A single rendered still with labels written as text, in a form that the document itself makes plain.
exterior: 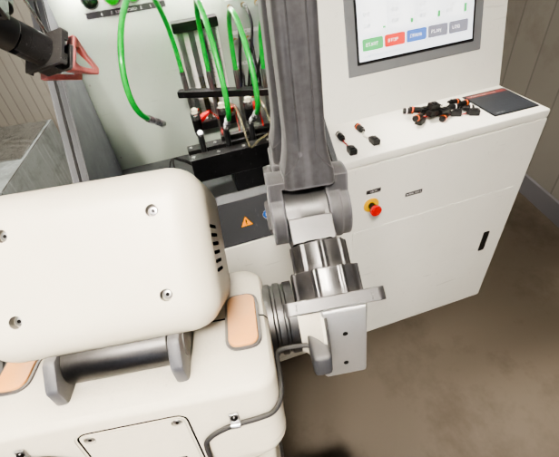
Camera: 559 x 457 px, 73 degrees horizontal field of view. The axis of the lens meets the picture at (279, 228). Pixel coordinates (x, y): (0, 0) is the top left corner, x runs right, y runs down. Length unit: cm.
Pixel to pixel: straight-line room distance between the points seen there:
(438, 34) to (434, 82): 15
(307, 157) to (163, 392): 29
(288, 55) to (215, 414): 36
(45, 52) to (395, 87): 98
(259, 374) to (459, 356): 156
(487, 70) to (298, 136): 119
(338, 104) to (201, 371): 103
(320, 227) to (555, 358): 166
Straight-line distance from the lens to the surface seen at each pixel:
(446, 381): 181
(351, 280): 45
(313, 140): 44
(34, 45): 84
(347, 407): 170
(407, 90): 139
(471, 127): 130
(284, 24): 42
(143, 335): 36
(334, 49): 126
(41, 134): 323
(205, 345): 40
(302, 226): 46
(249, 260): 119
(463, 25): 148
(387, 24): 133
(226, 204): 103
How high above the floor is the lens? 156
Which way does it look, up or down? 41 degrees down
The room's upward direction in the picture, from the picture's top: 7 degrees counter-clockwise
